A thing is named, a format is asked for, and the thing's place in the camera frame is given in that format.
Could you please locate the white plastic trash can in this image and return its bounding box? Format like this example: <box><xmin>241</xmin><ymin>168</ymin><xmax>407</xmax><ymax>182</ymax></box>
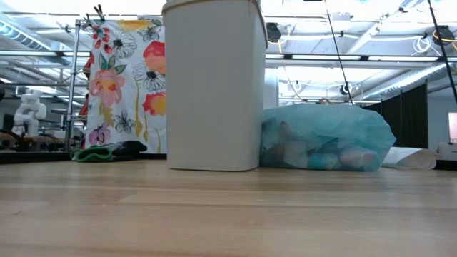
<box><xmin>161</xmin><ymin>0</ymin><xmax>268</xmax><ymax>172</ymax></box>

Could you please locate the blue trash bag with trash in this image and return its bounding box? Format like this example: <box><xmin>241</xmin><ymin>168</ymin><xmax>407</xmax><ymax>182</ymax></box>
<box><xmin>259</xmin><ymin>102</ymin><xmax>397</xmax><ymax>173</ymax></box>

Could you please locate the black cloth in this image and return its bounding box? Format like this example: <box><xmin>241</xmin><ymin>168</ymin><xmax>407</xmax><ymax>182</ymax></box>
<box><xmin>103</xmin><ymin>140</ymin><xmax>149</xmax><ymax>158</ymax></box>

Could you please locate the floral printed cloth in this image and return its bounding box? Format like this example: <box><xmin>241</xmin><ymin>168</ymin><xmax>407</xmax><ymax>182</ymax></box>
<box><xmin>85</xmin><ymin>19</ymin><xmax>168</xmax><ymax>155</ymax></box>

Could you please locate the thin black pole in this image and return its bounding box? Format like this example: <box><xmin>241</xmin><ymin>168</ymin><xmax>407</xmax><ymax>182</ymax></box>
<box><xmin>426</xmin><ymin>0</ymin><xmax>457</xmax><ymax>104</ymax></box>
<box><xmin>326</xmin><ymin>9</ymin><xmax>355</xmax><ymax>106</ymax></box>

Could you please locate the red cloth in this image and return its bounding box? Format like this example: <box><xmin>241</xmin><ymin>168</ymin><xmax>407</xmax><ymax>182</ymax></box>
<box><xmin>79</xmin><ymin>53</ymin><xmax>94</xmax><ymax>117</ymax></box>

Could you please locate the black clip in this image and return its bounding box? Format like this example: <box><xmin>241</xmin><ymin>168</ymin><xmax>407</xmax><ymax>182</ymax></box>
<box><xmin>93</xmin><ymin>4</ymin><xmax>107</xmax><ymax>22</ymax></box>

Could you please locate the black partition panel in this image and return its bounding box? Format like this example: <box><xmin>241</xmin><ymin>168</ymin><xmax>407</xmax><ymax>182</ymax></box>
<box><xmin>362</xmin><ymin>82</ymin><xmax>429</xmax><ymax>150</ymax></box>

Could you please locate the white rolled sheet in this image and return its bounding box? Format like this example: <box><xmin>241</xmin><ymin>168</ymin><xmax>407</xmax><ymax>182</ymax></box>
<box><xmin>381</xmin><ymin>146</ymin><xmax>437</xmax><ymax>171</ymax></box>

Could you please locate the background wooden table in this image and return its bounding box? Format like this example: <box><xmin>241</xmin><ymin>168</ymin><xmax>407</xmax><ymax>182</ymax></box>
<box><xmin>0</xmin><ymin>132</ymin><xmax>69</xmax><ymax>146</ymax></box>

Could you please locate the bright lit screen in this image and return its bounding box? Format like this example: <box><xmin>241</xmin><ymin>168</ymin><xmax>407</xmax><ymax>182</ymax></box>
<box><xmin>448</xmin><ymin>112</ymin><xmax>457</xmax><ymax>144</ymax></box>

